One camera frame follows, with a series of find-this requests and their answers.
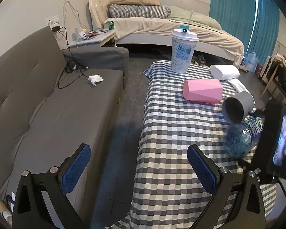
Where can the checkered tablecloth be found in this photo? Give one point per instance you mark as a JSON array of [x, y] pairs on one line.
[[166, 191]]

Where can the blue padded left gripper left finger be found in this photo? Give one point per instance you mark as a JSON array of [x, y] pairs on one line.
[[30, 209]]

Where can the green slippers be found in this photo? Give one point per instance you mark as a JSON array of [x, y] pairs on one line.
[[194, 62]]

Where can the green blanket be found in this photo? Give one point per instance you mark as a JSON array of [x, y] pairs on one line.
[[183, 15]]

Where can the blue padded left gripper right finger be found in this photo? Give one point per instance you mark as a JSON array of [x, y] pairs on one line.
[[247, 210]]

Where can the white bed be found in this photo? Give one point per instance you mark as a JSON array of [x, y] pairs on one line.
[[138, 30]]

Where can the blue plastic water bottle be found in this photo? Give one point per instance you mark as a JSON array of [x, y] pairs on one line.
[[240, 138]]

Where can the tan pillow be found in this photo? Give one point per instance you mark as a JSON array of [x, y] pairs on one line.
[[136, 2]]

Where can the white cloth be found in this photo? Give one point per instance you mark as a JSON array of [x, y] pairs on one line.
[[239, 87]]

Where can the pink faceted cup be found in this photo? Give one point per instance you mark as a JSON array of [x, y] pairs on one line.
[[208, 91]]

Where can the wooden chair with clothes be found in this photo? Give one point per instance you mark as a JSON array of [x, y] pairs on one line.
[[277, 71]]

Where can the crumpled white tissue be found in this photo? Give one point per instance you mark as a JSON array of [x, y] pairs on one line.
[[95, 79]]

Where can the grey plastic cup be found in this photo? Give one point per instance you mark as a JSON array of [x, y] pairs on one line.
[[237, 107]]

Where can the white drink cup with straw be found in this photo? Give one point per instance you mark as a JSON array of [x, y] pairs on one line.
[[183, 46]]

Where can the large clear water jug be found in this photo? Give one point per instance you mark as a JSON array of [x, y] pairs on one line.
[[251, 61]]

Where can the grey sofa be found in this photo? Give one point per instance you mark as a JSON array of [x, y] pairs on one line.
[[46, 114]]

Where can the checkered grey pillow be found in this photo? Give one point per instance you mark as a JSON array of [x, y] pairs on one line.
[[145, 11]]

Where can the white bedside table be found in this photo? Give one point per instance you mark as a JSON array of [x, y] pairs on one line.
[[100, 40]]

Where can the green can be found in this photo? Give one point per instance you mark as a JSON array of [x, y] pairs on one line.
[[111, 25]]

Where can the teal curtains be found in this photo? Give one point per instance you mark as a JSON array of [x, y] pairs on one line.
[[254, 22]]

